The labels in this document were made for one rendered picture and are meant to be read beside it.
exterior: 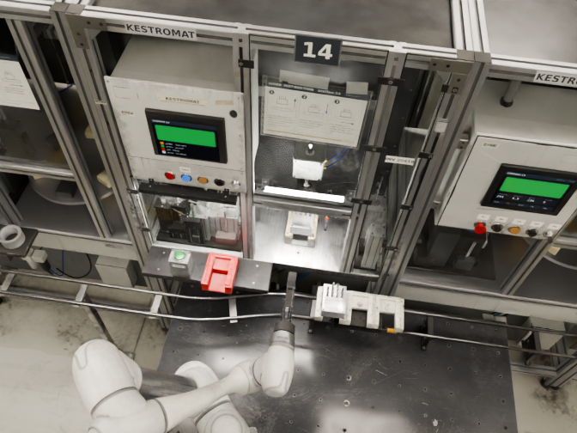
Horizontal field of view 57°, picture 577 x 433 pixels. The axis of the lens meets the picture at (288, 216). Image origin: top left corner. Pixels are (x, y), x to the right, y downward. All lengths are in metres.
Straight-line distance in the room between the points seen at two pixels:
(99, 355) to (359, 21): 1.17
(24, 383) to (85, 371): 1.73
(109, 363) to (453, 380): 1.47
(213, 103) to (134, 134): 0.33
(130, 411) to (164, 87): 0.91
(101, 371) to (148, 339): 1.65
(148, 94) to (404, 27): 0.77
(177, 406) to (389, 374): 1.09
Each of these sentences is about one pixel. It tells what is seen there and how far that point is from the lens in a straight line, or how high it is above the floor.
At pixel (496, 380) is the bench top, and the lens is 2.51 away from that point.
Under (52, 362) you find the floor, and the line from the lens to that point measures 3.28.
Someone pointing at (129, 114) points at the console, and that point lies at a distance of 1.78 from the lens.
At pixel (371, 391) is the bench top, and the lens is 2.34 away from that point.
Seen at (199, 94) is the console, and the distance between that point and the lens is 1.63.
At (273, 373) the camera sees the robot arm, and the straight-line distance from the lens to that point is 1.80.
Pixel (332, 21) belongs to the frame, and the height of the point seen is 2.01.
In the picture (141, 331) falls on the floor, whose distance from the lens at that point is 3.22.
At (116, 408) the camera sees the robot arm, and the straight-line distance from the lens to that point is 1.51.
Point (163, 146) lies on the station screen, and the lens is 1.80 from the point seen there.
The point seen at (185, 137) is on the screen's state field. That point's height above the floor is 1.64.
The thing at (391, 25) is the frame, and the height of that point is 2.01.
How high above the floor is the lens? 2.86
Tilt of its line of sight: 53 degrees down
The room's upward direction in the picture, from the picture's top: 4 degrees clockwise
